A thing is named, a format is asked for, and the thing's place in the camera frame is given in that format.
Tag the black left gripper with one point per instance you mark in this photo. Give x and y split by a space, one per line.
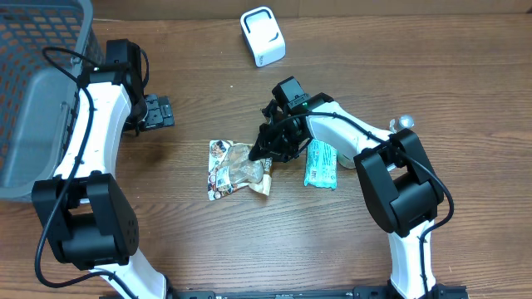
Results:
159 113

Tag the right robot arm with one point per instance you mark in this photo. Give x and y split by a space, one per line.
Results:
398 183

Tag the yellow drink bottle grey cap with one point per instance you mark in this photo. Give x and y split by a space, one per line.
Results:
401 122

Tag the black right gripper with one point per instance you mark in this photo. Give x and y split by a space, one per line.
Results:
275 151

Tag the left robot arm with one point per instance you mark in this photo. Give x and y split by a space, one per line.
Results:
89 228

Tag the green white can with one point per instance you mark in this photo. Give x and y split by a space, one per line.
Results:
345 162

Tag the white barcode scanner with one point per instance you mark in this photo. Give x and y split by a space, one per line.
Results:
263 36

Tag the mint green tissue pack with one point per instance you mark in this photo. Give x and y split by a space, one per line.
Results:
321 165

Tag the dark grey plastic basket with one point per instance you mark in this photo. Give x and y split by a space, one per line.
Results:
38 102

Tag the brown white snack bag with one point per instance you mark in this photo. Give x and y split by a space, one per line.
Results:
230 169

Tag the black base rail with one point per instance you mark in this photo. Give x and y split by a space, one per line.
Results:
373 292

